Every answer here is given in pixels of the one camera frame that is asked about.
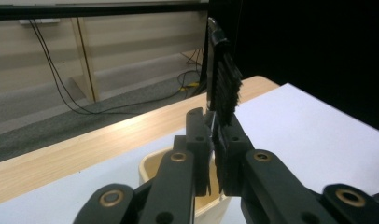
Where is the black horizontal bar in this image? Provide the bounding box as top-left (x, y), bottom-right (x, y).
top-left (0, 3), bottom-right (210, 21)

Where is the white wall outlet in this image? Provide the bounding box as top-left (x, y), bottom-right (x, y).
top-left (18, 18), bottom-right (61, 26)

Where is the black curtain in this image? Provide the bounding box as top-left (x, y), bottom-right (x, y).
top-left (205, 0), bottom-right (379, 134)

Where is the wooden post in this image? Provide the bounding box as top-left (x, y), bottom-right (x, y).
top-left (70, 17), bottom-right (102, 104)

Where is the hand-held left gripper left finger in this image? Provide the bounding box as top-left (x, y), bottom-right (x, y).
top-left (173, 106), bottom-right (214, 198)

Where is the black wall cable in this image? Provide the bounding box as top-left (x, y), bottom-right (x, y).
top-left (28, 19), bottom-right (207, 116)

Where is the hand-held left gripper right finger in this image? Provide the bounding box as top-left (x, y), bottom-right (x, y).
top-left (214, 113), bottom-right (256, 198)

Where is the white table mat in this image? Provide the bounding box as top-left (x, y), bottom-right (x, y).
top-left (0, 82), bottom-right (379, 224)

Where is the beige square cup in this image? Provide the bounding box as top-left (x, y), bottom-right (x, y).
top-left (138, 146), bottom-right (232, 224)

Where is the yellow cable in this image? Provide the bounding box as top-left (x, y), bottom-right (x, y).
top-left (179, 81), bottom-right (200, 92)

